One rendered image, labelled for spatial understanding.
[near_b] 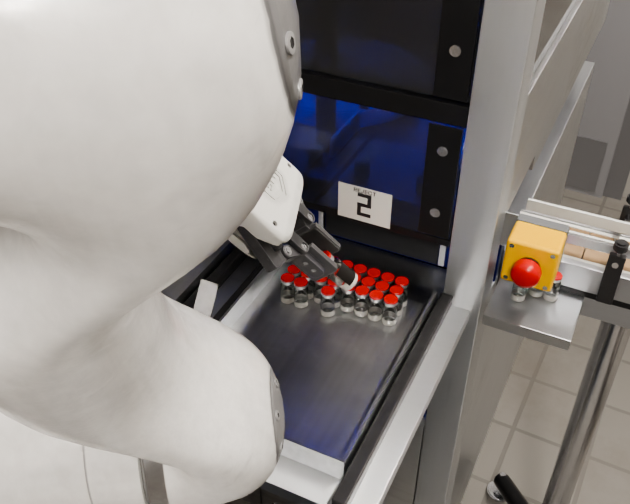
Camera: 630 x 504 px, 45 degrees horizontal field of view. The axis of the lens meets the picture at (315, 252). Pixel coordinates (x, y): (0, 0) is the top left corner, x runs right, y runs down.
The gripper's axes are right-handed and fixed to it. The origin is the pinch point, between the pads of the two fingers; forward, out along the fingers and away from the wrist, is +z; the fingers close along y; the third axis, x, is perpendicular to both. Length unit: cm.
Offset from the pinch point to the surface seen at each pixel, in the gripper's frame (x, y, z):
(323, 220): 25, 40, 23
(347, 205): 14.3, 31.7, 17.0
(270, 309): 29.6, 19.8, 19.0
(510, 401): 51, 73, 127
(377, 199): 9.1, 30.6, 18.0
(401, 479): 44, 20, 70
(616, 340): -5, 29, 64
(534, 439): 46, 61, 129
